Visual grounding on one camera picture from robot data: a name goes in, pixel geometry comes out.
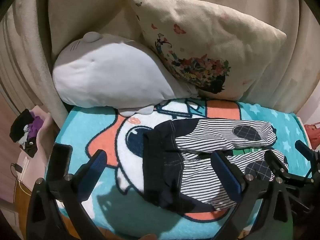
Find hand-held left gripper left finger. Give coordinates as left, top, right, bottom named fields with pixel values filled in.
left=26, top=143, right=108, bottom=240

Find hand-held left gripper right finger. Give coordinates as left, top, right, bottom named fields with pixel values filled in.
left=211, top=150, right=293, bottom=240

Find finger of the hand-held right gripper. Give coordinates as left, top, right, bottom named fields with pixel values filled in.
left=287, top=172, right=315, bottom=188
left=294, top=139, right=320, bottom=166

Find striped navy baby pants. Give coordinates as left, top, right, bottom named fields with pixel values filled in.
left=142, top=118, right=289, bottom=209

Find red patterned bag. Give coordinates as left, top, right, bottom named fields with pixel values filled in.
left=304, top=121, right=320, bottom=142

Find cartoon printed teal blanket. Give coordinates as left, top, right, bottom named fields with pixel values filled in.
left=45, top=99, right=313, bottom=240

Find purple cloth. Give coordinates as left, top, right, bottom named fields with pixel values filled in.
left=27, top=118, right=46, bottom=139

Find black cloth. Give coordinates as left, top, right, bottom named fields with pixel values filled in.
left=9, top=109, right=34, bottom=142

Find grey white shark plush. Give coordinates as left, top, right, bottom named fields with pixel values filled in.
left=52, top=31, right=200, bottom=117

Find beige floral print pillow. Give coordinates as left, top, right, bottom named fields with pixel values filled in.
left=127, top=0, right=287, bottom=101

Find beige sofa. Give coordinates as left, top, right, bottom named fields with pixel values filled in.
left=0, top=0, right=320, bottom=140

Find black charger with cable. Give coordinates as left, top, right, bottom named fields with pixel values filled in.
left=10, top=163, right=25, bottom=188

